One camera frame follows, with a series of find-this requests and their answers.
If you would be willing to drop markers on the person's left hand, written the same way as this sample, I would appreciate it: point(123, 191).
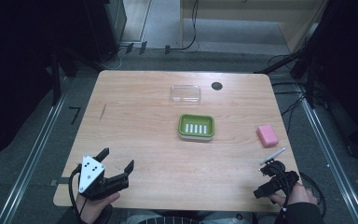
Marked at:
point(94, 205)

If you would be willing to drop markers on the dark cabinet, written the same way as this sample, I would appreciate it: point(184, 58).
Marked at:
point(105, 28)

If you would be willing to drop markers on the light wooden cabinet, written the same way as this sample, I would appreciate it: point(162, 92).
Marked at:
point(245, 25)

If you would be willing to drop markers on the clear plastic lid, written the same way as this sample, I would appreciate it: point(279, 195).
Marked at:
point(185, 94)

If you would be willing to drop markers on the metal floor rail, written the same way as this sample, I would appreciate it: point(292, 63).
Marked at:
point(31, 165)
point(332, 161)

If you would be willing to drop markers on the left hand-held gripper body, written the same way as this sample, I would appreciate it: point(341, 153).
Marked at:
point(90, 175)

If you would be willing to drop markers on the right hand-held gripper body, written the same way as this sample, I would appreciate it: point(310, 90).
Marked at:
point(276, 175)

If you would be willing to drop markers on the person's right hand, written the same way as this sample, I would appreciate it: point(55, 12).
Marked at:
point(298, 194)

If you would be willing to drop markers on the black metal stand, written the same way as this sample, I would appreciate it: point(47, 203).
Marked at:
point(307, 71)
point(56, 77)

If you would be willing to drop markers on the black round table grommet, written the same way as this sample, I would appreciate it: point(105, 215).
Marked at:
point(217, 86)

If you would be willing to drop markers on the green soap dish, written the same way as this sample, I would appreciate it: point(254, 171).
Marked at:
point(196, 127)

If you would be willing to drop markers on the pink soap bar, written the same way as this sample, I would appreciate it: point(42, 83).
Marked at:
point(267, 136)

